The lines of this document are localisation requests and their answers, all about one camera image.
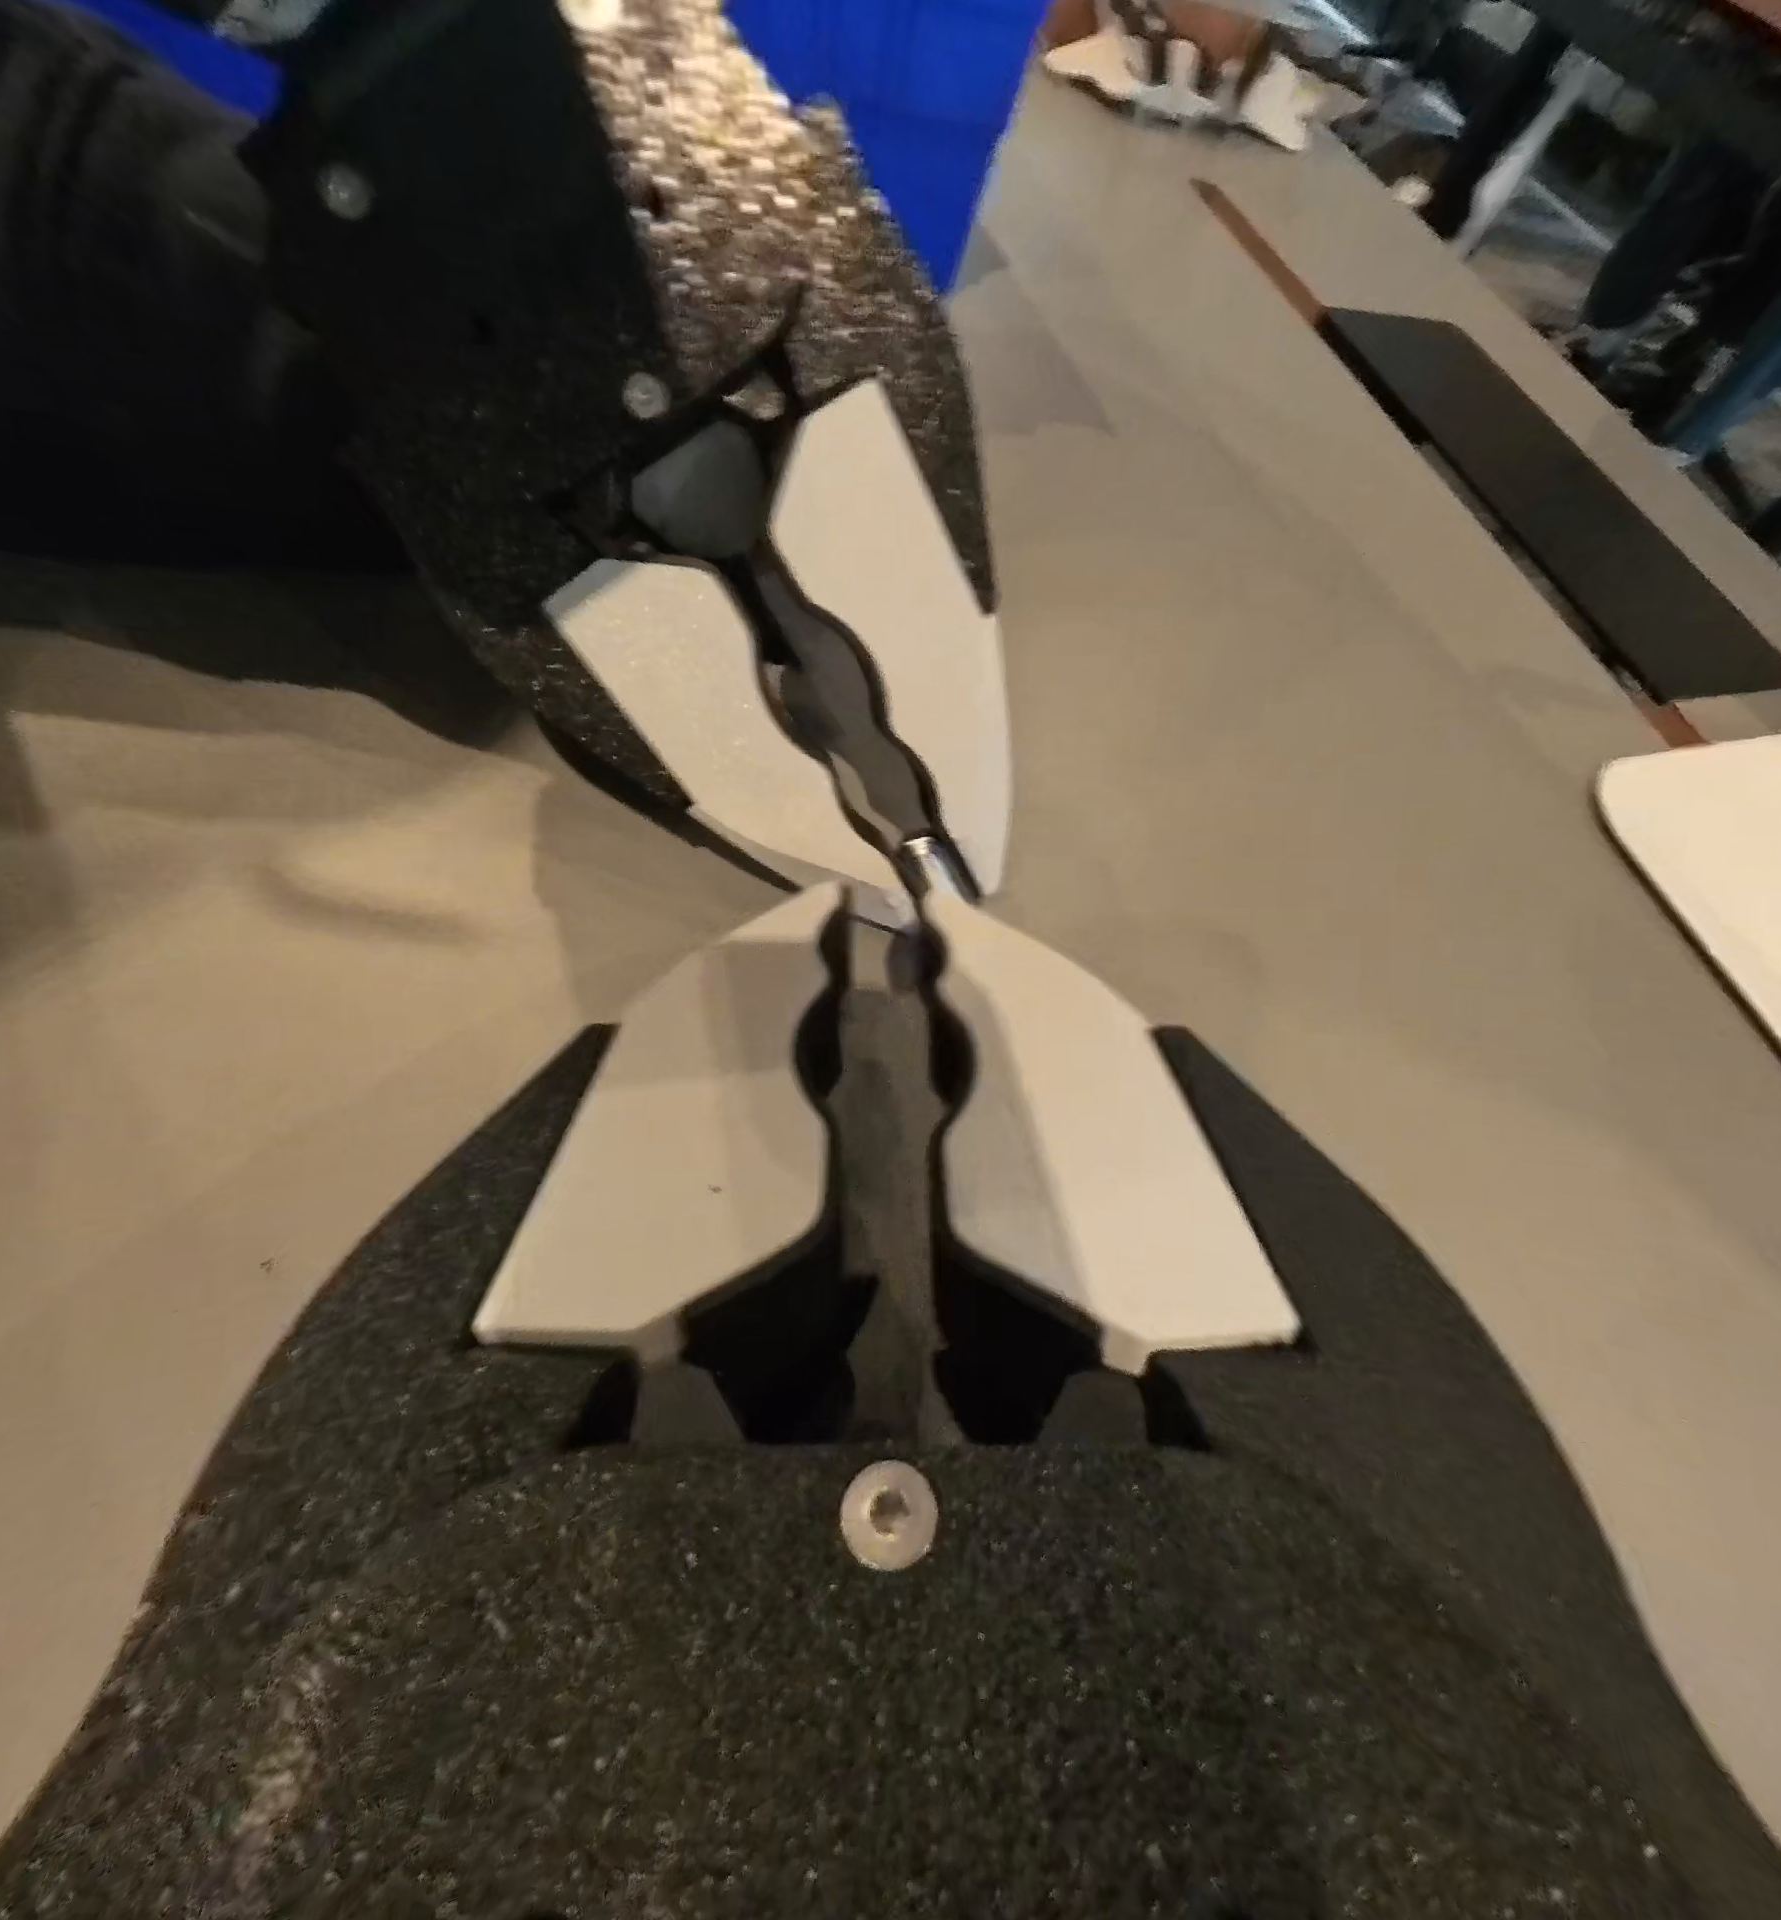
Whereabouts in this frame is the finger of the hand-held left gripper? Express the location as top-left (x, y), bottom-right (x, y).
top-left (748, 376), bottom-right (1018, 905)
top-left (542, 553), bottom-right (921, 930)

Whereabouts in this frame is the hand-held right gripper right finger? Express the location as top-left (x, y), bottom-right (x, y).
top-left (911, 897), bottom-right (1306, 1377)

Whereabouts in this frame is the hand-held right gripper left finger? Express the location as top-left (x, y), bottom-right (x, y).
top-left (471, 883), bottom-right (871, 1371)

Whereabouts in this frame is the silver metal bolt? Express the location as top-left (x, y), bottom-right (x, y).
top-left (890, 830), bottom-right (986, 949)

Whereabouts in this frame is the person's left forearm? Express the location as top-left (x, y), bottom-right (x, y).
top-left (0, 0), bottom-right (442, 578)

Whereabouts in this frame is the blue plastic bin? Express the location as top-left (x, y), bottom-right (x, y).
top-left (58, 0), bottom-right (1057, 297)

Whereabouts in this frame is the white and brown object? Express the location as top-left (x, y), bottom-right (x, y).
top-left (1046, 0), bottom-right (1348, 152)

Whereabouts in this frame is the black flat table plate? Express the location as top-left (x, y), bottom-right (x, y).
top-left (1317, 309), bottom-right (1781, 709)

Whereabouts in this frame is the white furniture leg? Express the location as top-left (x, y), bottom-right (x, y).
top-left (1431, 32), bottom-right (1582, 257)

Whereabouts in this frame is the brown wooden table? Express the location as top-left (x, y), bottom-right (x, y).
top-left (1521, 0), bottom-right (1781, 166)

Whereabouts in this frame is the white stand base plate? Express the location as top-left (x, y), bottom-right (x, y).
top-left (1595, 726), bottom-right (1781, 1135)

